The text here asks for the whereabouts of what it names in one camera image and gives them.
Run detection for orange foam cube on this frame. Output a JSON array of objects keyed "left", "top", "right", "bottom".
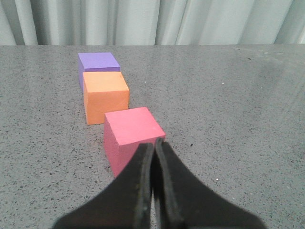
[{"left": 83, "top": 72, "right": 130, "bottom": 125}]

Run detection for pale green curtain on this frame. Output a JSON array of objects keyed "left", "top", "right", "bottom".
[{"left": 0, "top": 0, "right": 305, "bottom": 45}]

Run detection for purple foam cube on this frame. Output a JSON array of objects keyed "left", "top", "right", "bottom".
[{"left": 78, "top": 52, "right": 121, "bottom": 91}]

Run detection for pink foam cube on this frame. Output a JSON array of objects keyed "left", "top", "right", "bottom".
[{"left": 103, "top": 107, "right": 166, "bottom": 177}]

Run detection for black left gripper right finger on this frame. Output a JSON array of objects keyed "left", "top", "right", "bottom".
[{"left": 152, "top": 138, "right": 264, "bottom": 229}]

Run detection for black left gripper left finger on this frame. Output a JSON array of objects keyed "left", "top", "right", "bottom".
[{"left": 53, "top": 143, "right": 154, "bottom": 229}]

